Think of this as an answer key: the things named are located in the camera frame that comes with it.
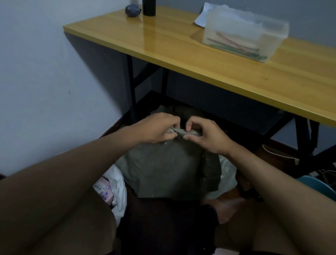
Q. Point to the person's right hand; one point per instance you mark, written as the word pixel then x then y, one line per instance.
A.
pixel 212 136

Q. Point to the person's left hand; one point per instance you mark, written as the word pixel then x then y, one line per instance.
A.
pixel 155 130

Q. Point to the grey woven sack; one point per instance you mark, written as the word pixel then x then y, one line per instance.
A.
pixel 162 170

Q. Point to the white bag with red print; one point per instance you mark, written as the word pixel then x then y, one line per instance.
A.
pixel 119 189

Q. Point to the cardboard boxes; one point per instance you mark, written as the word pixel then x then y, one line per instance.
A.
pixel 103 189

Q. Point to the person's right forearm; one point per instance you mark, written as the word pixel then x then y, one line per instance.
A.
pixel 283 197

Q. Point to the person's left forearm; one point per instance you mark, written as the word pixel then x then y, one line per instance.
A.
pixel 57 189

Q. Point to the person's right leg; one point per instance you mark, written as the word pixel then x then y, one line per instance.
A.
pixel 252 228

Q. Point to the person's leg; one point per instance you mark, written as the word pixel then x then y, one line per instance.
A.
pixel 252 228
pixel 78 231

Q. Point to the person's left leg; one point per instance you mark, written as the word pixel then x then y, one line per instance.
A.
pixel 78 231

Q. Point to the black metal desk leg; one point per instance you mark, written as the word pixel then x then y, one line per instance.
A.
pixel 307 144
pixel 131 84

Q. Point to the yellow wooden desk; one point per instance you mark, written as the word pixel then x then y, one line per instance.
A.
pixel 170 44

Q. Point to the black shorts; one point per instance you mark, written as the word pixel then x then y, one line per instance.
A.
pixel 168 226

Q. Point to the clear plastic box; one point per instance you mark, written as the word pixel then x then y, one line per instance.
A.
pixel 273 44

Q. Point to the blue plastic bucket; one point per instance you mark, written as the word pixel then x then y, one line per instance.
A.
pixel 319 185

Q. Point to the small dark round case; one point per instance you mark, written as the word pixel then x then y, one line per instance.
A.
pixel 132 11

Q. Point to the white tissue sheet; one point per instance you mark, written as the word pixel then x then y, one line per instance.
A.
pixel 202 15

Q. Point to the black cylindrical bottle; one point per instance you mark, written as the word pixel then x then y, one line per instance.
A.
pixel 149 8

